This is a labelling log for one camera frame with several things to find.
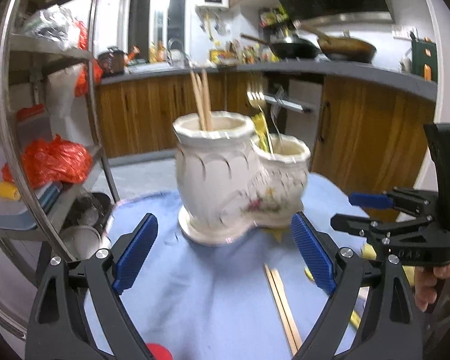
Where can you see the dark rice cooker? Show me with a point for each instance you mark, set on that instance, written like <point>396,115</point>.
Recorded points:
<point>112,62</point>

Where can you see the wooden chopstick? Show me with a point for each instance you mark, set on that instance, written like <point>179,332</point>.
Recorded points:
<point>268,273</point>
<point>206,100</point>
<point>198,99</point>
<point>287,310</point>

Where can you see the stainless steel shelf rack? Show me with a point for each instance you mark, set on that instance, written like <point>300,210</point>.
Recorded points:
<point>26,60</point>

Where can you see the yellow tulip plastic utensil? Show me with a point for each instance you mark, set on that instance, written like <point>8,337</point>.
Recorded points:
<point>369,253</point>

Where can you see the red round object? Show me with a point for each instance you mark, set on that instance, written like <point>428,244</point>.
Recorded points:
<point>159,352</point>

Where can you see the blue cartoon tablecloth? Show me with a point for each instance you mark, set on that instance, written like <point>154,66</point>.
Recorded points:
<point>205,302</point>

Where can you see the silver metal fork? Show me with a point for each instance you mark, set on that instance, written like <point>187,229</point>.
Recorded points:
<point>257,101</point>

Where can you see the black wok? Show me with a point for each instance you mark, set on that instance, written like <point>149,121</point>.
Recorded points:
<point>291,47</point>

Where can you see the brown frying pan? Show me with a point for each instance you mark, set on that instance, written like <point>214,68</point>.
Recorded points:
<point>340,48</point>

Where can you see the red plastic bag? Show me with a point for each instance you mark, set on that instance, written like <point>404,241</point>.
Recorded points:
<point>58,160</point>

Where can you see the yellow utensil in holder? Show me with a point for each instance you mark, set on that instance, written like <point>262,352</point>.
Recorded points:
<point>261,131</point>

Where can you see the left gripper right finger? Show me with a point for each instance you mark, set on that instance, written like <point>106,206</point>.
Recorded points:
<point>314,254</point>

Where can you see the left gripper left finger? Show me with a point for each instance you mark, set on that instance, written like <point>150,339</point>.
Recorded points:
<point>130,251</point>

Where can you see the person's right hand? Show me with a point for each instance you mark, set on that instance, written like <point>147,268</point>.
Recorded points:
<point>425,285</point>

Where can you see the kitchen faucet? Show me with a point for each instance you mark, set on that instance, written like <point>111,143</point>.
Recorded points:
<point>175,52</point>

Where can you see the white floral ceramic utensil holder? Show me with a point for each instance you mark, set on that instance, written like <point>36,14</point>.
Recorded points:
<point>229,185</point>

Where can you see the built-in oven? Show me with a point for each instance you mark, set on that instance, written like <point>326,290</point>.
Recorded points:
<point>294,103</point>

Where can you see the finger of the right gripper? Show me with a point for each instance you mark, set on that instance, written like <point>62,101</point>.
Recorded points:
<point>380,201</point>
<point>358,226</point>

